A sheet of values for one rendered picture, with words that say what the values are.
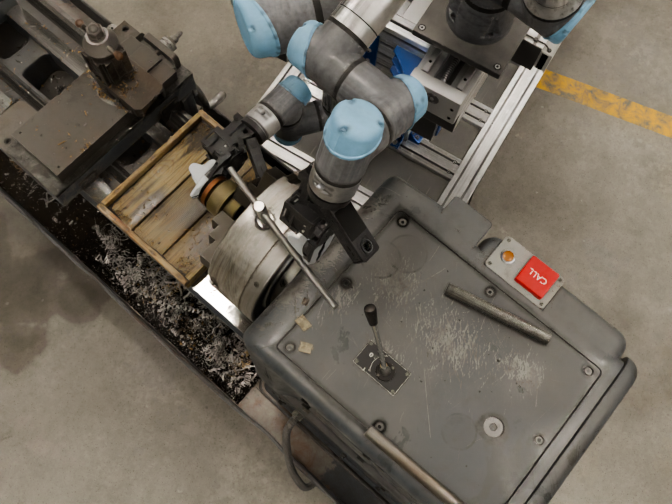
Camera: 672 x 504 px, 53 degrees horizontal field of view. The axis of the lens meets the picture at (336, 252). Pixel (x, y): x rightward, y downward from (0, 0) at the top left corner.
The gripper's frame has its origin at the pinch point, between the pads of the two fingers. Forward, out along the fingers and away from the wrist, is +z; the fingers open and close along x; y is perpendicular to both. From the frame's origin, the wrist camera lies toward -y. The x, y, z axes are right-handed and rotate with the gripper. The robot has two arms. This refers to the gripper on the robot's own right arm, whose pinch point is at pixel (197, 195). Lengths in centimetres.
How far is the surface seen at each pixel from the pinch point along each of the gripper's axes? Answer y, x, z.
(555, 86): -27, -108, -157
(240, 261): -21.0, 11.8, 6.6
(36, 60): 71, -24, -3
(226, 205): -7.2, 2.5, -1.9
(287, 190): -18.3, 14.3, -9.6
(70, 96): 46.3, -10.9, 0.3
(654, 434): -137, -109, -66
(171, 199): 12.4, -19.6, 1.3
